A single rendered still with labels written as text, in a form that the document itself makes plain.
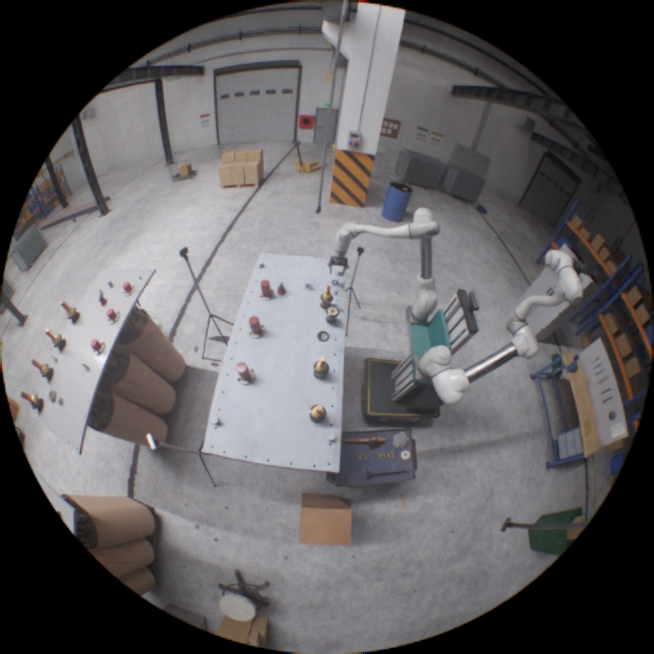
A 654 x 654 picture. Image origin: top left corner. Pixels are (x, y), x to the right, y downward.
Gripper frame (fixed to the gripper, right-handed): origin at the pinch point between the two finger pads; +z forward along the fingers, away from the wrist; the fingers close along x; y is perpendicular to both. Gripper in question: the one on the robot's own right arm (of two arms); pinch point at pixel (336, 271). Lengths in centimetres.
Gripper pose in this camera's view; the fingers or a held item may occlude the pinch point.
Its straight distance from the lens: 181.1
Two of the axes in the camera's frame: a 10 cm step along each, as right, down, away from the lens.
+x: -9.9, -1.1, -0.5
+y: 0.6, -8.3, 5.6
